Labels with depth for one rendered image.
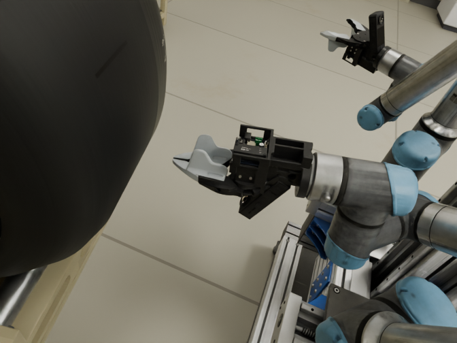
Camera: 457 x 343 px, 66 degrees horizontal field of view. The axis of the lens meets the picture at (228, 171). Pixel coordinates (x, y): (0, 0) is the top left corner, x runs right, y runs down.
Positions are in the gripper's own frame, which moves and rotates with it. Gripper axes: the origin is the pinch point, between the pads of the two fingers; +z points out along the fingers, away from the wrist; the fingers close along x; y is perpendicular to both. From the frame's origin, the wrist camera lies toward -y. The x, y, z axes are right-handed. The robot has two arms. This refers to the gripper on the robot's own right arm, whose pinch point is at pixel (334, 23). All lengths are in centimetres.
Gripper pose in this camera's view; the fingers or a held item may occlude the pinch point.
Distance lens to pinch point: 129.1
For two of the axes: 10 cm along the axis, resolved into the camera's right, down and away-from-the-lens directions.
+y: -0.9, 6.2, 7.8
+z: -6.8, -6.1, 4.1
